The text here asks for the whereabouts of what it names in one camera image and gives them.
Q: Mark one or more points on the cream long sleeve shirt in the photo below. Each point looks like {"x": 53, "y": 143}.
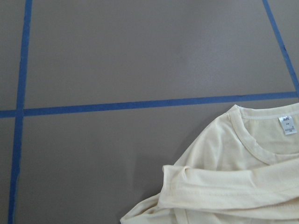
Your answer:
{"x": 243, "y": 168}

